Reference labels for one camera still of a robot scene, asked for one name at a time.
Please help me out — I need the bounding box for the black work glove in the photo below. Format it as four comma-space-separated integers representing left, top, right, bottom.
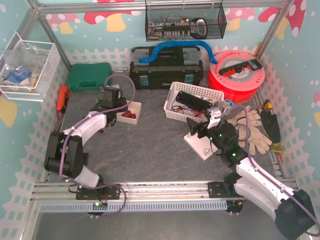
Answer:
260, 110, 281, 144

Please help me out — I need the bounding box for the black battery holder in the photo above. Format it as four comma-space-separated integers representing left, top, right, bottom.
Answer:
175, 91, 213, 112

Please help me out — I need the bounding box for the blue white work glove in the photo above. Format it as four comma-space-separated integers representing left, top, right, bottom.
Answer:
5, 65, 32, 85

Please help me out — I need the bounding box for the solder wire spool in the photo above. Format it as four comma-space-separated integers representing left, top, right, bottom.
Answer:
223, 99, 234, 110

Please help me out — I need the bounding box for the grey slotted cable duct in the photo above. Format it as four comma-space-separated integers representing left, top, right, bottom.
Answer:
39, 200, 228, 213

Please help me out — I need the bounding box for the black terminal strip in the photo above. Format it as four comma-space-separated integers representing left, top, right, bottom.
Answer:
218, 59, 263, 77

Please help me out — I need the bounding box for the black wire mesh basket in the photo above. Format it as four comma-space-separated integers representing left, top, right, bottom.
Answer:
144, 0, 227, 42

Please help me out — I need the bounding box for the blue corrugated hose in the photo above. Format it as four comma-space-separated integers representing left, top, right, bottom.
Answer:
138, 40, 219, 65

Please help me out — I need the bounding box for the orange multimeter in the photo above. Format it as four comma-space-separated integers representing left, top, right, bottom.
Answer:
56, 84, 70, 114

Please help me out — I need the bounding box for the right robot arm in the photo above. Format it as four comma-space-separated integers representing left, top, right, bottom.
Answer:
184, 111, 320, 240

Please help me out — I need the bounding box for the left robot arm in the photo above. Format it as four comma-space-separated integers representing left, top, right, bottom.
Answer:
44, 86, 128, 189

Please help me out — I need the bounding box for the white peg board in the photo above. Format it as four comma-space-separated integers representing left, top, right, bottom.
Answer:
183, 132, 218, 161

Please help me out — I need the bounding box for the red spring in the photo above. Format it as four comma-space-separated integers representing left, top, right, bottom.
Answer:
121, 110, 136, 119

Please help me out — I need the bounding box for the yellow black screwdriver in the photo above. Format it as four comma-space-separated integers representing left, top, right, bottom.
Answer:
263, 99, 273, 111

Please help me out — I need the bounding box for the clear acrylic box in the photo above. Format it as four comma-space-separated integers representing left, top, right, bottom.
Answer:
0, 33, 61, 102

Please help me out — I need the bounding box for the black toolbox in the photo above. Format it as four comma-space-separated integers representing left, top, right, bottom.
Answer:
129, 46, 204, 90

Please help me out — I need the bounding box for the white perforated basket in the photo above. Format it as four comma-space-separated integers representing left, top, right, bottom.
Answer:
163, 81, 224, 123

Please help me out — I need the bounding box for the white spring tray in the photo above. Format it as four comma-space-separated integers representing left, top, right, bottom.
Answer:
116, 101, 142, 125

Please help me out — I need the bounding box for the green tool case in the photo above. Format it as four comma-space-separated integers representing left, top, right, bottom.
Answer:
67, 62, 112, 92

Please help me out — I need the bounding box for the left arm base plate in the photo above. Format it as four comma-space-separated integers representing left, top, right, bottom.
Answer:
75, 185, 121, 201

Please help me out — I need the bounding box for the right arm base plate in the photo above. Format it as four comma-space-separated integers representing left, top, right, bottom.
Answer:
207, 181, 237, 199

